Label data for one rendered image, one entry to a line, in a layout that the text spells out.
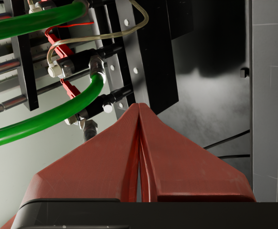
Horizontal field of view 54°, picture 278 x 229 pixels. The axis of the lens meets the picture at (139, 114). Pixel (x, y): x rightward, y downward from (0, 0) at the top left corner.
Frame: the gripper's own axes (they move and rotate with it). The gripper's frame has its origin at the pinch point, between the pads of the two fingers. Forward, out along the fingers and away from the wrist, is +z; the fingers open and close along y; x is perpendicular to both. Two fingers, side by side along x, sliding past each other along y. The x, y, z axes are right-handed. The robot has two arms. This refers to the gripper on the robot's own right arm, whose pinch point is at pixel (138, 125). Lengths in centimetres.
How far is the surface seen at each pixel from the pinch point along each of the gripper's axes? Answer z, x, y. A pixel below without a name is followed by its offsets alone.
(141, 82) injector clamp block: 32.1, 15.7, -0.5
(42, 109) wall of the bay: 48, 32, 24
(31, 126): 8.4, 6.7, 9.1
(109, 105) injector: 27.2, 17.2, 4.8
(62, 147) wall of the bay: 47, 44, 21
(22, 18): 12.0, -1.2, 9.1
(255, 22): 23.2, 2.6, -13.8
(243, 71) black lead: 34.4, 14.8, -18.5
